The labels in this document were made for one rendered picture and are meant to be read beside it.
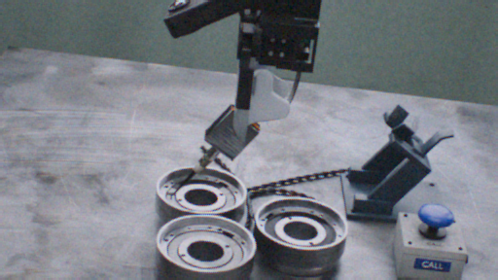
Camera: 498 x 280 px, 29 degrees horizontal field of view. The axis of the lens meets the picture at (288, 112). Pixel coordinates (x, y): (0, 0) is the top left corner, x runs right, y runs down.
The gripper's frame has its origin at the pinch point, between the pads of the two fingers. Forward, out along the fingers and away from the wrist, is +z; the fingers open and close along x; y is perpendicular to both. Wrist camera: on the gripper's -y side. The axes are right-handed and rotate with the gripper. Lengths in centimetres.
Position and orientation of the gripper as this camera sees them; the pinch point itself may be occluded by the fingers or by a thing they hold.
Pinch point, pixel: (236, 123)
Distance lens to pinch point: 106.3
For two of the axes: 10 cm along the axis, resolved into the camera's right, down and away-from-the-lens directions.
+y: 9.9, 1.0, 0.8
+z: -1.2, 8.9, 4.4
